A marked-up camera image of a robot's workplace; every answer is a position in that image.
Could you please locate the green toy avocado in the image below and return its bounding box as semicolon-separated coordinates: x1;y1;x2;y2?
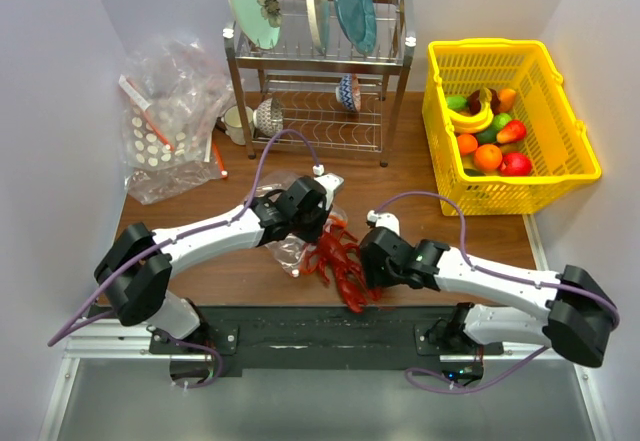
475;113;512;145

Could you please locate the red toy lobster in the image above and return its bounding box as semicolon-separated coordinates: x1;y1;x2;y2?
300;215;382;314

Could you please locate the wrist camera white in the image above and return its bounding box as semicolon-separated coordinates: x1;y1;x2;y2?
366;210;400;235
312;164;344;197

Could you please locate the toy orange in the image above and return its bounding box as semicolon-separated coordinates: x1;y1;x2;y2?
473;144;503;172
456;133;479;157

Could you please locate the metal dish rack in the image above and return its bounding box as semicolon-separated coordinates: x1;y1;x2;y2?
222;0;417;166

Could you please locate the grey patterned bowl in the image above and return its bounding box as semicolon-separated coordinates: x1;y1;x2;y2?
253;97;284;137

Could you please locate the green toy lime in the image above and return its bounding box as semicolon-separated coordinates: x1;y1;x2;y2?
446;95;468;112

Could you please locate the teal blue plate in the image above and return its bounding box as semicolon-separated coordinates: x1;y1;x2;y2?
334;0;377;56

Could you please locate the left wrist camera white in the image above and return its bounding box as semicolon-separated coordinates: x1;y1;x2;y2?
312;164;344;197

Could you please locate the pile of clear zip bags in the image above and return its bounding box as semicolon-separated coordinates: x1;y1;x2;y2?
118;36;233;205

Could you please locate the blue patterned bowl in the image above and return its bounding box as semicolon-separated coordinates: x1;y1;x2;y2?
335;74;361;112

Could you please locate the clear zip bag orange zipper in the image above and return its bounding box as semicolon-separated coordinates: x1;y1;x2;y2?
256;170;348;278

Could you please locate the mint green floral plate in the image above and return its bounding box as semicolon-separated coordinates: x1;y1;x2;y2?
228;0;283;50

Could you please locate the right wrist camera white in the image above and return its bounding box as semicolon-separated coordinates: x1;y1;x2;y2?
366;210;400;235

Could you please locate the red yellow toy mango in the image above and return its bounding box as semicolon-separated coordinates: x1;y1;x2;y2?
496;119;527;144

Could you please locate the yellow plastic basket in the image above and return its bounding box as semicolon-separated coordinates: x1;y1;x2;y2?
423;38;602;216

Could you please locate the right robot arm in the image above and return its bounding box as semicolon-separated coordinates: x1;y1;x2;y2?
360;227;616;368

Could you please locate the red toy apple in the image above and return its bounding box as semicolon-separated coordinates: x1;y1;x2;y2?
499;152;532;177

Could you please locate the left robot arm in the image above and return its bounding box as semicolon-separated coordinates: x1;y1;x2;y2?
94;174;344;353

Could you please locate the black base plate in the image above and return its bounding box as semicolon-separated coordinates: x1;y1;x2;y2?
87;304;506;380

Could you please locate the cream enamel mug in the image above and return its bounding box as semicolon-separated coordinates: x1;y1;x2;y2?
222;106;255;146

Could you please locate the orange toy fruit back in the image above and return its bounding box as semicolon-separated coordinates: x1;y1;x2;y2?
498;88;517;113

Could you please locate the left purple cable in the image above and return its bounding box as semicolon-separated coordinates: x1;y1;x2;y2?
47;129;325;389

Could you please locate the toy banana bunch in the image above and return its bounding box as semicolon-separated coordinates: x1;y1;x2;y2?
447;102;494;134

